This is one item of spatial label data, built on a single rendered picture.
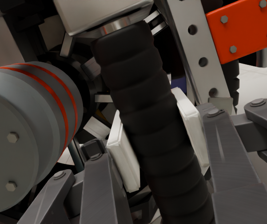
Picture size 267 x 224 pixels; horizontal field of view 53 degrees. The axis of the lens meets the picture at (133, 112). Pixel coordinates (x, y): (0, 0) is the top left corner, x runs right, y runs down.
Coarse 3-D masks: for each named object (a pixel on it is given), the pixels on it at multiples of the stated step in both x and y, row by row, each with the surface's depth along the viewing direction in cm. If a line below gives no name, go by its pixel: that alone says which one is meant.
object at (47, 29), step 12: (48, 24) 62; (60, 24) 62; (48, 36) 63; (60, 36) 63; (48, 48) 63; (84, 48) 63; (84, 60) 59; (84, 108) 62; (108, 108) 67; (108, 120) 68; (84, 132) 69
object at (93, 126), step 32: (160, 0) 42; (32, 32) 45; (64, 32) 46; (160, 32) 63; (64, 64) 51; (96, 64) 47; (96, 96) 48; (192, 96) 46; (96, 128) 50; (32, 192) 53; (128, 192) 54
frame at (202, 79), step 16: (176, 0) 34; (192, 0) 34; (176, 16) 34; (192, 16) 34; (176, 32) 36; (192, 32) 39; (208, 32) 35; (192, 48) 35; (208, 48) 35; (192, 64) 36; (208, 64) 36; (192, 80) 38; (208, 80) 36; (224, 80) 36; (208, 96) 37; (224, 96) 37; (144, 208) 47
